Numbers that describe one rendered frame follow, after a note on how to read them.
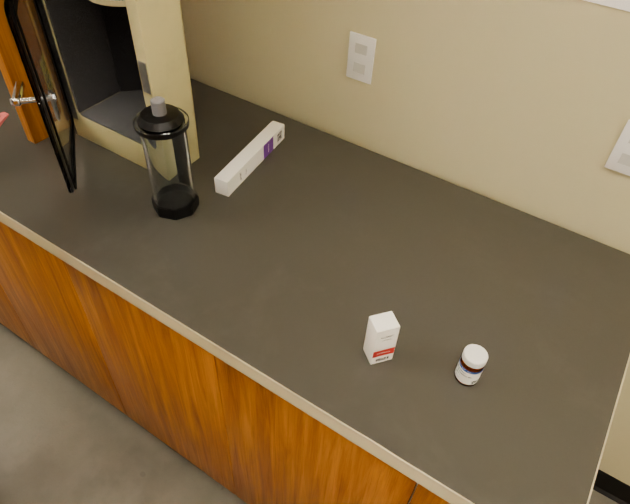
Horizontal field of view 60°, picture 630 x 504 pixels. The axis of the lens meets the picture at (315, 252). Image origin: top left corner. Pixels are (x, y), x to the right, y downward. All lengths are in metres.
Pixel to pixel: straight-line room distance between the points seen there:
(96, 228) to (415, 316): 0.70
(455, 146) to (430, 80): 0.17
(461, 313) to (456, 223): 0.26
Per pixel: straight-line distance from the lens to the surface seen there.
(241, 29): 1.61
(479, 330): 1.09
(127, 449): 2.02
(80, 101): 1.51
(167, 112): 1.15
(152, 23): 1.20
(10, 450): 2.15
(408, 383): 0.99
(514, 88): 1.28
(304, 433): 1.13
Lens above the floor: 1.77
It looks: 46 degrees down
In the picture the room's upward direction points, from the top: 4 degrees clockwise
